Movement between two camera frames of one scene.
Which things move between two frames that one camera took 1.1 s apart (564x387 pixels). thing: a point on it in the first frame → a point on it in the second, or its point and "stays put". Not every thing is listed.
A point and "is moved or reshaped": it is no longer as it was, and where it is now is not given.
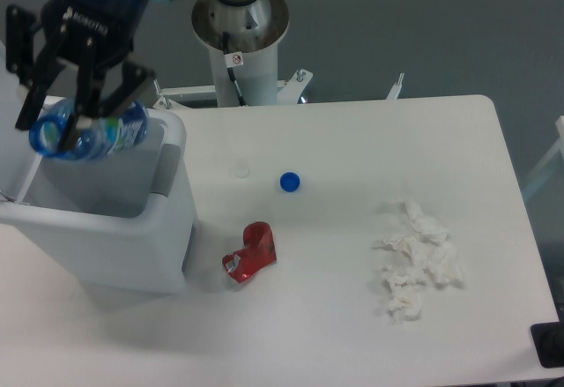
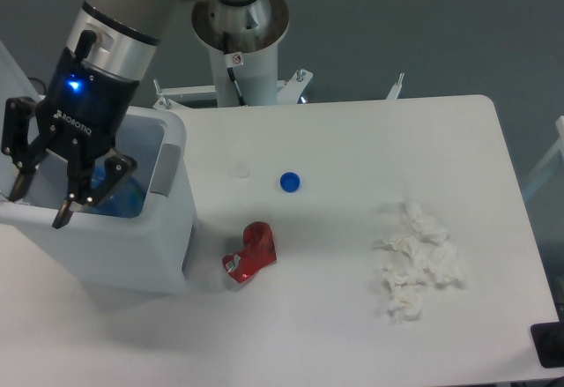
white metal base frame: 289,91 stays put
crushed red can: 258,252 stays put
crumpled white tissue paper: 425,249 stays put
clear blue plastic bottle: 95,137 is moved or reshaped
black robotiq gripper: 94,10 → 84,107
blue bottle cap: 290,182 stays put
